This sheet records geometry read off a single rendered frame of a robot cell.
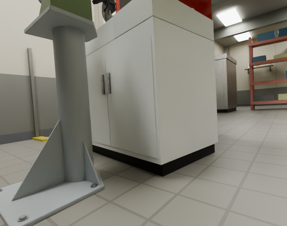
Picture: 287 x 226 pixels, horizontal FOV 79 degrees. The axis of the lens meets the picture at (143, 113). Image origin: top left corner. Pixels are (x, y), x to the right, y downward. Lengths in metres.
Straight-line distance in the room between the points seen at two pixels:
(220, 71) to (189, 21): 5.03
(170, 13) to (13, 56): 2.35
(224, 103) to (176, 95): 5.15
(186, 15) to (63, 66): 0.76
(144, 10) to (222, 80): 5.28
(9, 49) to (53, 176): 2.26
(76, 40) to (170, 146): 0.73
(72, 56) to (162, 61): 0.45
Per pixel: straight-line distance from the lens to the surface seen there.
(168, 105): 0.92
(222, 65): 6.20
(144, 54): 0.95
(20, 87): 2.92
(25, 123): 2.91
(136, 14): 1.07
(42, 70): 3.07
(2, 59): 2.95
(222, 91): 6.11
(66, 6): 1.06
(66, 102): 0.95
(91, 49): 1.49
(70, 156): 0.98
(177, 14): 1.14
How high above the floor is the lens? 0.39
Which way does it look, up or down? 2 degrees down
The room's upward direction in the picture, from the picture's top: 3 degrees counter-clockwise
